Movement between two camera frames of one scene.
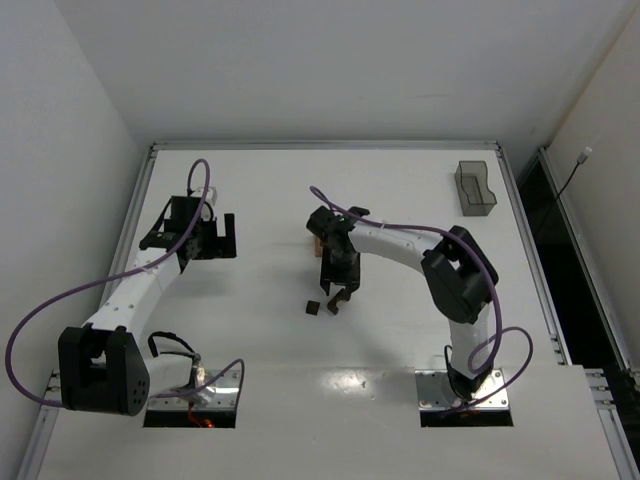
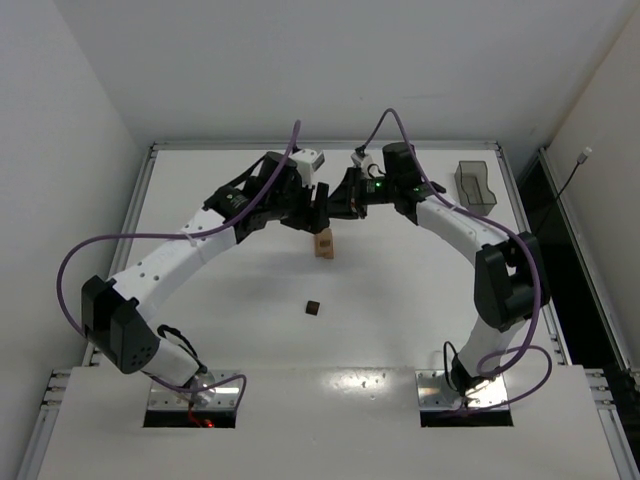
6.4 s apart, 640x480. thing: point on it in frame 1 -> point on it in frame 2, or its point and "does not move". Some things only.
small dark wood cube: x=312 y=307 does not move
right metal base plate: x=435 y=391 does not move
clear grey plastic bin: x=476 y=198 does not move
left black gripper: x=214 y=246 -> x=302 y=212
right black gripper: x=340 y=273 -> x=356 y=192
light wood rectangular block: x=318 y=250 does not move
